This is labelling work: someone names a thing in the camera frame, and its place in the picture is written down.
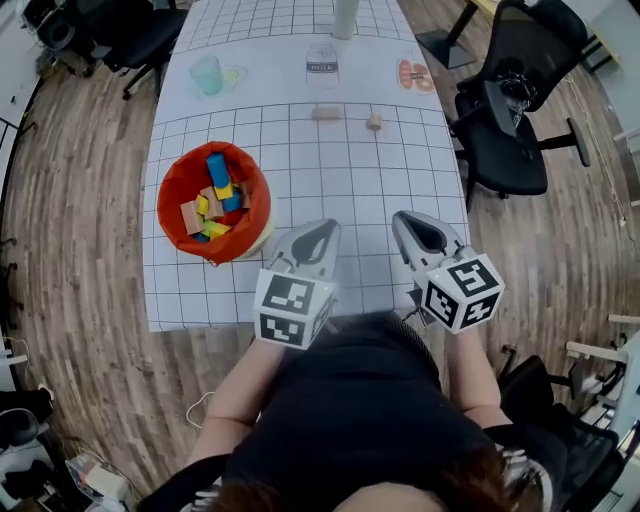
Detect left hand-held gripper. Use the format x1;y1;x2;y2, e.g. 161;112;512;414
253;218;343;351

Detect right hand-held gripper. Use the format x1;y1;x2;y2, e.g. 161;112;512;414
391;210;506;335

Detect colourful toy blocks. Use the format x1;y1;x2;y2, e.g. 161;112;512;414
179;152;253;244

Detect orange fabric storage basket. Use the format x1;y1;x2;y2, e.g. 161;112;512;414
156;141;277;267

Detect person's right forearm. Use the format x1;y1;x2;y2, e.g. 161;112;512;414
446;324;514;429

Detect person's left forearm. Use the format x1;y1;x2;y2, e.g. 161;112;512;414
187;339;287;469

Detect white grid table mat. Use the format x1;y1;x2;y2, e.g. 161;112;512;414
142;0;471;332

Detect black mesh office chair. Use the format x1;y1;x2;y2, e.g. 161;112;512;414
82;0;190;101
498;353;622;512
448;0;592;211

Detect person's torso in black clothing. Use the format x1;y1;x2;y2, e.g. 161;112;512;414
137;310;569;512

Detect white cylinder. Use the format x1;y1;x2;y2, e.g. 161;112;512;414
331;0;359;41

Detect white box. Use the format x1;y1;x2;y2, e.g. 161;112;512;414
81;461;127;502

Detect black round device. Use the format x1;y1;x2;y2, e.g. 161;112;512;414
0;407;42;451

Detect black table pedestal base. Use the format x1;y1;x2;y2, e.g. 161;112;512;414
416;0;479;70

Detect white floor cable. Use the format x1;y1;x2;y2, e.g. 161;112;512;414
185;390;216;430

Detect white metal frame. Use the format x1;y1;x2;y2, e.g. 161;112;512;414
564;313;640;451

